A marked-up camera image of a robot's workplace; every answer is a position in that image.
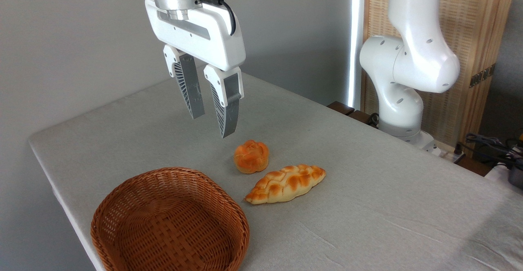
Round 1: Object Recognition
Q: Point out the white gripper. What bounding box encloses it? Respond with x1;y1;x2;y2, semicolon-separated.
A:
145;0;246;139

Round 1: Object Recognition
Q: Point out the round orange bread bun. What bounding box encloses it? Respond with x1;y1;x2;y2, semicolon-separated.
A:
234;140;270;174

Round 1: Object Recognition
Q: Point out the long braided bread loaf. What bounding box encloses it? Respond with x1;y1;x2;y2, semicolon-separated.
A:
244;164;326;205

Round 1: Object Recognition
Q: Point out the brown woven wicker basket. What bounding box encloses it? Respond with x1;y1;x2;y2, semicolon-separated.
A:
91;167;250;271

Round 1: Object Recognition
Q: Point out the dark brown wooden furniture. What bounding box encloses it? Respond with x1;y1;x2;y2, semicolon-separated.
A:
327;101;379;129

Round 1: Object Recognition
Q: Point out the grey tablecloth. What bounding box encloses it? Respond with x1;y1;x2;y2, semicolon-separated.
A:
28;63;523;271

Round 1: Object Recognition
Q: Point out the white power strip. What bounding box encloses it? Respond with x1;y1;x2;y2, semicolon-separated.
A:
427;141;465;163

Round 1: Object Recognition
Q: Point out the metal screen hinge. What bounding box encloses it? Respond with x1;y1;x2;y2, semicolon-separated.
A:
469;63;496;88

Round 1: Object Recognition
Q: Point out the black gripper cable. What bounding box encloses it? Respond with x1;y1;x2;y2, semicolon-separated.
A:
195;0;237;36

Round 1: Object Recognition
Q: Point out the black cable bundle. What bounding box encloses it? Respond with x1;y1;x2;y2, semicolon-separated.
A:
456;133;523;169

